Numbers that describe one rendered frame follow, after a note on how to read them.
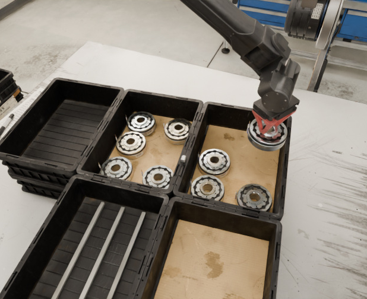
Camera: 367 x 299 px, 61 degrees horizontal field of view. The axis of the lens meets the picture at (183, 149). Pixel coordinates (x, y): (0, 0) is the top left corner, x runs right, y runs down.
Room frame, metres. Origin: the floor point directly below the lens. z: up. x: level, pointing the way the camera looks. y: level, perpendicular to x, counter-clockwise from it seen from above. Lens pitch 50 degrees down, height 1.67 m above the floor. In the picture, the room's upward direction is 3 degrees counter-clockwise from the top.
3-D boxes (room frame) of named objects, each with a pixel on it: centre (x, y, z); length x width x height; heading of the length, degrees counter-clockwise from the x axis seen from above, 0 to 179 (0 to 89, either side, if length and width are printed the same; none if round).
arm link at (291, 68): (0.57, -0.24, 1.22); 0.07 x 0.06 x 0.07; 154
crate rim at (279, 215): (0.60, -0.16, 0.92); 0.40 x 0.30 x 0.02; 162
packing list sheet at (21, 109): (1.07, 0.67, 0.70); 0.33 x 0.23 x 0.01; 154
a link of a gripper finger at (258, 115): (0.57, -0.23, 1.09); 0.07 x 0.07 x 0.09; 32
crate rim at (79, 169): (0.69, 0.12, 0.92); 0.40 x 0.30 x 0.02; 162
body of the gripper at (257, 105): (0.58, -0.24, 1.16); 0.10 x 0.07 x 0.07; 122
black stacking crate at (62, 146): (0.79, 0.41, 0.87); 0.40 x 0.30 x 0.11; 162
